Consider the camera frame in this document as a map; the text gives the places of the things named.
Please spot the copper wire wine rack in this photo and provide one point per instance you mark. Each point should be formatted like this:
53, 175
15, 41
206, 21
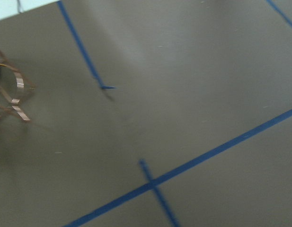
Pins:
15, 89

